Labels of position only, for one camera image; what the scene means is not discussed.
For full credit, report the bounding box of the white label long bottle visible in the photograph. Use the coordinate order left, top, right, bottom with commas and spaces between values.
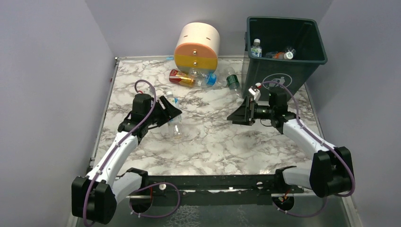
166, 90, 183, 139

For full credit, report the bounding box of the green label bottle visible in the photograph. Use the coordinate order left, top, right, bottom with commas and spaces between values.
223, 66, 243, 104

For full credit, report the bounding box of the orange label clear bottle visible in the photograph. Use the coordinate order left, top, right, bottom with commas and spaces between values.
273, 52, 294, 60

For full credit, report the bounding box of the white blue label bottle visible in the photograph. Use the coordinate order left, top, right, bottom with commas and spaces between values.
251, 39, 262, 57

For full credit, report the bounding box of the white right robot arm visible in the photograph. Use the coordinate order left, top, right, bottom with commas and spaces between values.
227, 89, 355, 198

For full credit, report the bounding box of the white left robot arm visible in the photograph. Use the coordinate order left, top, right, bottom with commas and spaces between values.
71, 94, 182, 224

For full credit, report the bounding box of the dark green plastic bin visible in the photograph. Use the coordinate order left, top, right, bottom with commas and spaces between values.
241, 16, 327, 101

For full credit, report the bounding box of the red gold label bottle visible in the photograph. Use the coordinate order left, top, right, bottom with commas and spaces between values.
169, 69, 195, 87

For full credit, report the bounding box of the blue cap clear bottle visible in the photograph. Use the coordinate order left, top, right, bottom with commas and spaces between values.
188, 68, 217, 87

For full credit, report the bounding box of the cream orange round drawer box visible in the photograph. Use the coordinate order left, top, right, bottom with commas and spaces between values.
173, 22, 220, 73

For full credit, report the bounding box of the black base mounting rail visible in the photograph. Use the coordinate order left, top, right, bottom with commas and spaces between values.
126, 168, 304, 211

